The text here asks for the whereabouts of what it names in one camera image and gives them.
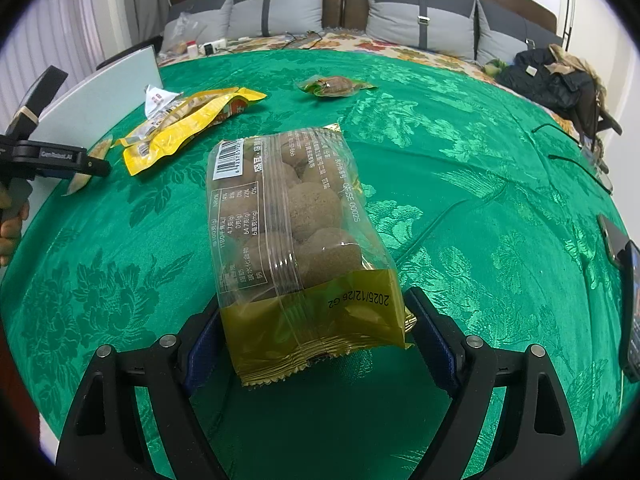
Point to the tan patterned cloth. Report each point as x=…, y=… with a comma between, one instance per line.
x=567, y=62

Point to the green bedspread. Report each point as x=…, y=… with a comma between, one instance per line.
x=450, y=210

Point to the clear plastic bag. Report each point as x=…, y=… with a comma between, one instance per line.
x=180, y=30

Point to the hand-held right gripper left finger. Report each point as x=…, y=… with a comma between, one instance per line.
x=202, y=360

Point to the floral bed sheet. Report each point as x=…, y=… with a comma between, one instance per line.
x=380, y=45

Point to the clear bag brown balls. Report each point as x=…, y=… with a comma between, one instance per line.
x=300, y=220

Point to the yellow packet red label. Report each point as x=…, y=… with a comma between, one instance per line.
x=165, y=152

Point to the small green brown packet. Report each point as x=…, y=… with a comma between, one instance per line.
x=335, y=86

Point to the white power strip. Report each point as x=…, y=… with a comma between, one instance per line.
x=214, y=47

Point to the black phone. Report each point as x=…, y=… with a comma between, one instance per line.
x=631, y=310

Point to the long yellow packet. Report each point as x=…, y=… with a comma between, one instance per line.
x=170, y=117

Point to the white packet red print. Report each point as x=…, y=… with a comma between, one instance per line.
x=157, y=100

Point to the black jacket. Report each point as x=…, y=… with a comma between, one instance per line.
x=530, y=80

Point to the sheer white curtain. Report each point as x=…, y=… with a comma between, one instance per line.
x=75, y=25

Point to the grey two-tone pillow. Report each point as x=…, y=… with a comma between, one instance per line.
x=250, y=15
x=500, y=35
x=395, y=25
x=200, y=15

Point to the green crumpled bag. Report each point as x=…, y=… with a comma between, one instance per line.
x=494, y=66

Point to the dark wooden chair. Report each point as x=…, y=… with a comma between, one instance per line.
x=125, y=55

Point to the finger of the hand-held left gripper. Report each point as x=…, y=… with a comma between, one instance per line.
x=97, y=167

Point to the black chair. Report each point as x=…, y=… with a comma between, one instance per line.
x=602, y=110

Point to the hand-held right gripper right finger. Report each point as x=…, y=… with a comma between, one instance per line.
x=445, y=360

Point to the grey phone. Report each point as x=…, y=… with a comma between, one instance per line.
x=612, y=237

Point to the person's left hand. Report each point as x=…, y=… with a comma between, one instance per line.
x=10, y=240

